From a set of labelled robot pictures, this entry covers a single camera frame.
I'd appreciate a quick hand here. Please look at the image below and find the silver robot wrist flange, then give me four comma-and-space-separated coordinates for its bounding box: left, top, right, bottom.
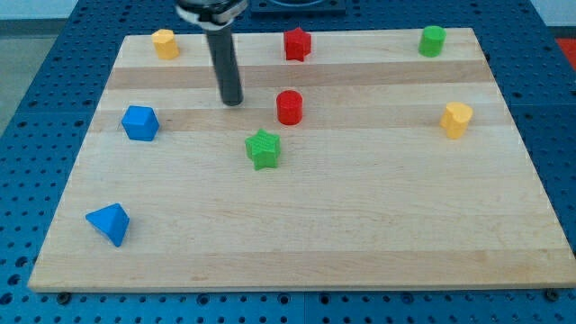
175, 0, 248, 24

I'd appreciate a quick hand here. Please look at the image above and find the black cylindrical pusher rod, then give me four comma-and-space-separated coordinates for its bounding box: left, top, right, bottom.
205, 24, 244, 106

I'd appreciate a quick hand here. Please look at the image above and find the red star block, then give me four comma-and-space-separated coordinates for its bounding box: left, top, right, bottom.
283, 27, 311, 62

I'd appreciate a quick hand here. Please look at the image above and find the green star block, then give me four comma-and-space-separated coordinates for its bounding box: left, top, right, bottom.
245, 129, 281, 170

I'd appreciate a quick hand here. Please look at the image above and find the yellow hexagon block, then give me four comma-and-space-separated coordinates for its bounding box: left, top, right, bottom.
151, 29, 180, 60

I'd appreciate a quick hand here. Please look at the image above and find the red cylinder block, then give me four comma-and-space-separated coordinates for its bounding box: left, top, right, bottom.
276, 90, 303, 125

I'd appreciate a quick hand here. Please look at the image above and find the blue cube block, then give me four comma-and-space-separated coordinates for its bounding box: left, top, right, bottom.
121, 105, 159, 141

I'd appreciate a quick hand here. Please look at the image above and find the wooden board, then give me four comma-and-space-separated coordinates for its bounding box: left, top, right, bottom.
29, 28, 575, 293

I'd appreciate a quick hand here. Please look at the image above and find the green cylinder block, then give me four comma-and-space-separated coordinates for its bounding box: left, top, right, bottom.
418, 25, 446, 58

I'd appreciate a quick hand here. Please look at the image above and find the blue triangle block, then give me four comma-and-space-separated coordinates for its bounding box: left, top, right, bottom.
85, 203, 130, 248

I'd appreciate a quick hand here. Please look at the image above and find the yellow heart block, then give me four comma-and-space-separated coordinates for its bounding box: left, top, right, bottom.
439, 102, 473, 140

